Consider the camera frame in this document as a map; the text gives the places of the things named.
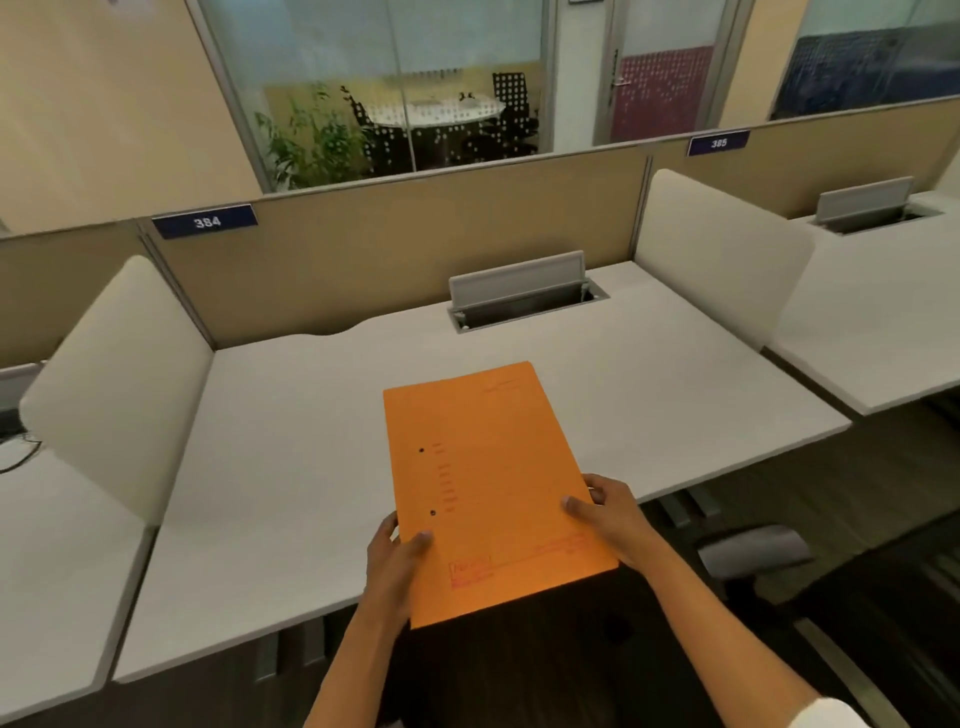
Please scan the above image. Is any blue desk number plate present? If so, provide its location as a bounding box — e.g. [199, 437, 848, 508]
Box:
[151, 203, 259, 241]
[687, 129, 752, 158]

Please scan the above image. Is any white shirt sleeve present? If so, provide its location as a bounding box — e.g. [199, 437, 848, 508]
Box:
[783, 697, 871, 728]

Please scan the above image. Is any black perforated chair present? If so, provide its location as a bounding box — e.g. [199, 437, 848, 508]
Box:
[480, 71, 541, 157]
[341, 86, 414, 180]

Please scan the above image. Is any white round meeting table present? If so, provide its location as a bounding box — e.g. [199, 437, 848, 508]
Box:
[366, 93, 508, 170]

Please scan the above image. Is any green potted plant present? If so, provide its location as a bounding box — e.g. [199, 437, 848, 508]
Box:
[253, 84, 370, 190]

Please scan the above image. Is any black cable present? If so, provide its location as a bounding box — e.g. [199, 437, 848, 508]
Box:
[0, 433, 45, 475]

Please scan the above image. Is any person's right hand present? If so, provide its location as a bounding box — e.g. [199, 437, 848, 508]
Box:
[561, 474, 670, 574]

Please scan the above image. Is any person's left hand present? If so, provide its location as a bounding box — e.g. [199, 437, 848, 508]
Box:
[364, 511, 435, 631]

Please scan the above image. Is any grey desk cable flap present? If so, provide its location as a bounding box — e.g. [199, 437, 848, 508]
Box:
[447, 250, 610, 334]
[813, 176, 943, 236]

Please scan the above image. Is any black office chair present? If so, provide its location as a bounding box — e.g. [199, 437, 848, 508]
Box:
[693, 510, 960, 728]

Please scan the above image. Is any glass door with handle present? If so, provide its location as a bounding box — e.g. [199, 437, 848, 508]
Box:
[592, 0, 751, 147]

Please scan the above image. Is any orange paper file folder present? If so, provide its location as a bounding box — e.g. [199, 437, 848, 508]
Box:
[382, 361, 621, 630]

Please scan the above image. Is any person's left forearm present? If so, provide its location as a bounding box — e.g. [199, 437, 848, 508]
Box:
[303, 603, 412, 728]

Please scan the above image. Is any person's right forearm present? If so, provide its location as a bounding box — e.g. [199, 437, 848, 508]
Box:
[637, 540, 822, 728]

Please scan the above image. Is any beige cubicle partition panel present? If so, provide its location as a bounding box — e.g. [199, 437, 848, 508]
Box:
[139, 147, 651, 351]
[646, 96, 960, 220]
[0, 221, 151, 369]

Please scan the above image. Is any white desk side divider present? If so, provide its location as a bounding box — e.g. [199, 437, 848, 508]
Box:
[634, 168, 816, 351]
[19, 255, 216, 526]

